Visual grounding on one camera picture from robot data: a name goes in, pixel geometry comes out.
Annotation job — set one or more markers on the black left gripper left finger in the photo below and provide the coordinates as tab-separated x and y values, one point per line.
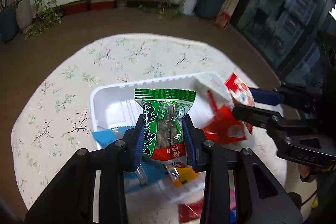
134	139

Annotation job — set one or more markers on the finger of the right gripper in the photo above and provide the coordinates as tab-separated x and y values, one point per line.
266	97
257	117

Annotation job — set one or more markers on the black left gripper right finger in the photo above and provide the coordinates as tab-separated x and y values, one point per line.
193	140

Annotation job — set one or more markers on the large red snack bag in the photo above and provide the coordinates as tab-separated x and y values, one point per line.
225	129

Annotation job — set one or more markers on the orange yellow snack stick packet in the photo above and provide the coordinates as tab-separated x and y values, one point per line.
180	176

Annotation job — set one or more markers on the green nut snack packet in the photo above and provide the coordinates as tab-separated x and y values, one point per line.
163	111

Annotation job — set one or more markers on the red white fruit candy packet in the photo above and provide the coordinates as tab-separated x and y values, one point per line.
239	91

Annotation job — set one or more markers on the person's right hand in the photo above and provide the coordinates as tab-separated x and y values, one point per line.
307	173

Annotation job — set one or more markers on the light blue snack packet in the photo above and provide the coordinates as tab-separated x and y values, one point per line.
147	173

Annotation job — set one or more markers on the white plastic tray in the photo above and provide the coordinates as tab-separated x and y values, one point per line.
114	105

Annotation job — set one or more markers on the silver red wrapper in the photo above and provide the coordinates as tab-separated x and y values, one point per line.
212	82

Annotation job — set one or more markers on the pink barcode snack packet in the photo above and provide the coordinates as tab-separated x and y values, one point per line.
232	201

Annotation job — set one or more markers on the dark red candy packet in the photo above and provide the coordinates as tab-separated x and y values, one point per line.
190	211

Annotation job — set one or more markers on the floral tablecloth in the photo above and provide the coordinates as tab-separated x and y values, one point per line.
76	98

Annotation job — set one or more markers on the red gift bag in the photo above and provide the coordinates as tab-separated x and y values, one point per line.
222	21

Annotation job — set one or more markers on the left leafy plant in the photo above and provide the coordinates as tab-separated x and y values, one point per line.
34	17

